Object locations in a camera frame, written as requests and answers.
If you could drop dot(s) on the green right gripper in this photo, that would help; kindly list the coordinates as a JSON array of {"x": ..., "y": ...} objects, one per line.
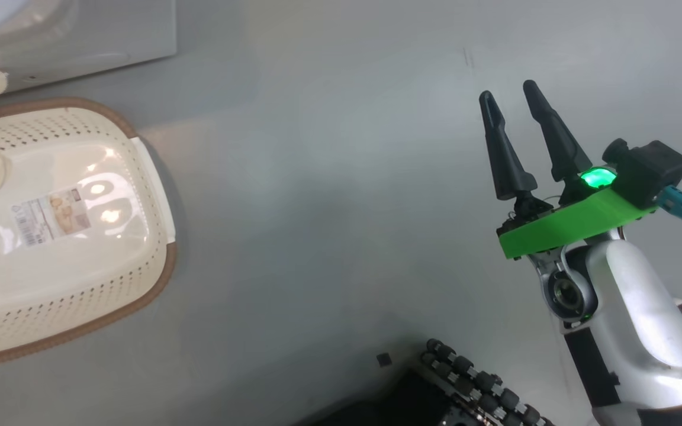
[{"x": 572, "y": 228}]

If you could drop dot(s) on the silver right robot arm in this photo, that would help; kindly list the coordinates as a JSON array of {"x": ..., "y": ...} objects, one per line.
[{"x": 637, "y": 313}]

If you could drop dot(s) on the white front-load washing machine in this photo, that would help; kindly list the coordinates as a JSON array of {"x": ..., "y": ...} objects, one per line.
[{"x": 110, "y": 29}]

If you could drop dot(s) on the cream perforated laundry basket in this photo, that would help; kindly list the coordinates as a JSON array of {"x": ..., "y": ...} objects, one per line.
[{"x": 80, "y": 278}]

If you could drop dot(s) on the basket product label sticker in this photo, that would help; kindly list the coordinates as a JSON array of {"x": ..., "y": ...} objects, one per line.
[{"x": 51, "y": 216}]

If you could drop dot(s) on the black roller robot wheel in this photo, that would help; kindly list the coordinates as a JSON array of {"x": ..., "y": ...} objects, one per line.
[{"x": 483, "y": 384}]

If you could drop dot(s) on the small black floor marker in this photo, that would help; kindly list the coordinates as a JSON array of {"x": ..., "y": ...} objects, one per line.
[{"x": 383, "y": 360}]

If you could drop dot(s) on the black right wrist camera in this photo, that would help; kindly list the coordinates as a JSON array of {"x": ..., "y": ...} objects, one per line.
[{"x": 649, "y": 168}]

